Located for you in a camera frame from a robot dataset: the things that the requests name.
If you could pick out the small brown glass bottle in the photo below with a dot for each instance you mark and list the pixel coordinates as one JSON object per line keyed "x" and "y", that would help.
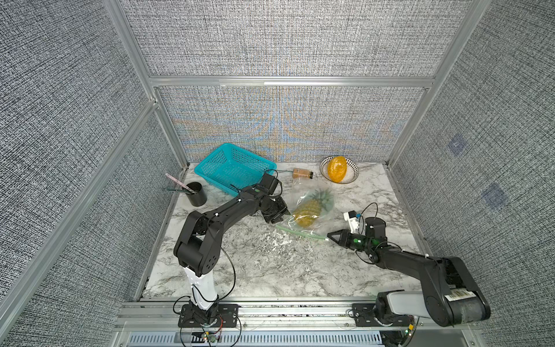
{"x": 299, "y": 173}

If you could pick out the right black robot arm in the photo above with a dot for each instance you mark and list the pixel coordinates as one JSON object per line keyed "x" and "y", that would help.
{"x": 449, "y": 295}

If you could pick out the dark green pen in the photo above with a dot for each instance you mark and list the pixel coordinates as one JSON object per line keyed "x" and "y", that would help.
{"x": 177, "y": 190}

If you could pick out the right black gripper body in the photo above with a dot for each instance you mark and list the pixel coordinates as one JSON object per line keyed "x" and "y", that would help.
{"x": 358, "y": 242}

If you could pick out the aluminium front rail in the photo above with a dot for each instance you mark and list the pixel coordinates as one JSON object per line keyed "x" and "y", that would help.
{"x": 323, "y": 321}

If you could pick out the orange fruit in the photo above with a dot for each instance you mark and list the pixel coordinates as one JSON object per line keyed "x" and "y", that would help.
{"x": 337, "y": 169}

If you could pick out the black pen cup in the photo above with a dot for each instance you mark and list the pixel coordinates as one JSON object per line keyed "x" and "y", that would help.
{"x": 196, "y": 194}

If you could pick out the patterned ceramic plate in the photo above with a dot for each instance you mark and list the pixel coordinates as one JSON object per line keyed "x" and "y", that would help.
{"x": 351, "y": 175}

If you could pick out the clear zip-top bag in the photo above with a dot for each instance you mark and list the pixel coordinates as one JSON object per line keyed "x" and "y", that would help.
{"x": 297, "y": 191}

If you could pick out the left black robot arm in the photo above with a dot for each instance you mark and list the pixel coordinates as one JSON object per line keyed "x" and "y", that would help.
{"x": 200, "y": 243}

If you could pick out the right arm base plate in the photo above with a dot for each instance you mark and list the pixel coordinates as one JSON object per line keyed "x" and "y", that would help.
{"x": 364, "y": 317}

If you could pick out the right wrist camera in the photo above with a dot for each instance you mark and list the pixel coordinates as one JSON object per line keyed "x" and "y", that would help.
{"x": 353, "y": 219}

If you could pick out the teal plastic basket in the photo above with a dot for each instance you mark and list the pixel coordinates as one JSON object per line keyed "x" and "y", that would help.
{"x": 230, "y": 167}

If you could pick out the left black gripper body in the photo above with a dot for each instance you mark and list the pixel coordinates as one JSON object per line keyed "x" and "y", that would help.
{"x": 274, "y": 210}

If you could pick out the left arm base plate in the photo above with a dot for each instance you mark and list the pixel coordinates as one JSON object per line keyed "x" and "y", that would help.
{"x": 218, "y": 315}

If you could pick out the yellow pineapple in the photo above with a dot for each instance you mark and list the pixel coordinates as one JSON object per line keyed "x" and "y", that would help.
{"x": 313, "y": 207}

